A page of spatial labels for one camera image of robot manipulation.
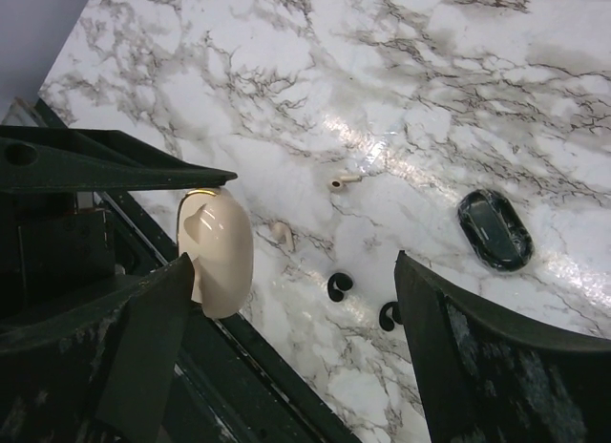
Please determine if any black ear hook left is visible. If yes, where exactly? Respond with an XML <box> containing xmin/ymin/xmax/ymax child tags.
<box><xmin>327</xmin><ymin>272</ymin><xmax>353</xmax><ymax>303</ymax></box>

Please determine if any beige earbud charging case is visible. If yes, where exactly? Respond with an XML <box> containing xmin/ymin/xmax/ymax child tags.
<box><xmin>177</xmin><ymin>188</ymin><xmax>254</xmax><ymax>320</ymax></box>

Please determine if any black ear hook right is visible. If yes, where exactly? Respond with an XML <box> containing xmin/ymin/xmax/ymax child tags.
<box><xmin>378</xmin><ymin>301</ymin><xmax>403</xmax><ymax>331</ymax></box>

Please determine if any black earbud charging case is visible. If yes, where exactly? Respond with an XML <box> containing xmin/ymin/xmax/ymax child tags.
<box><xmin>457</xmin><ymin>189</ymin><xmax>535</xmax><ymax>272</ymax></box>

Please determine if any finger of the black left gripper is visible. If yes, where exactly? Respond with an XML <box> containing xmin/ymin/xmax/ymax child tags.
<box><xmin>1</xmin><ymin>125</ymin><xmax>237</xmax><ymax>194</ymax></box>

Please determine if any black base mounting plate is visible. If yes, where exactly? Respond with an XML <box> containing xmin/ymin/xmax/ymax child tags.
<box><xmin>35</xmin><ymin>101</ymin><xmax>354</xmax><ymax>442</ymax></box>

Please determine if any beige wireless earbud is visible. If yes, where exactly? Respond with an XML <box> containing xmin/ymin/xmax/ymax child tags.
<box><xmin>327</xmin><ymin>175</ymin><xmax>362</xmax><ymax>193</ymax></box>
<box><xmin>270</xmin><ymin>221</ymin><xmax>294</xmax><ymax>251</ymax></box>

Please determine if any black ear hook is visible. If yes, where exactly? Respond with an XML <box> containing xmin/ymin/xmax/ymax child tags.
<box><xmin>327</xmin><ymin>272</ymin><xmax>353</xmax><ymax>303</ymax></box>
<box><xmin>378</xmin><ymin>301</ymin><xmax>403</xmax><ymax>331</ymax></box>

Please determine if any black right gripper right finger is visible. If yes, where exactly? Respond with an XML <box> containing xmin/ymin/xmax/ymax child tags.
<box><xmin>394</xmin><ymin>252</ymin><xmax>610</xmax><ymax>442</ymax></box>

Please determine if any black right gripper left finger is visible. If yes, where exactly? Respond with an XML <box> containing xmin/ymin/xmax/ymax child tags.
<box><xmin>1</xmin><ymin>256</ymin><xmax>194</xmax><ymax>442</ymax></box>

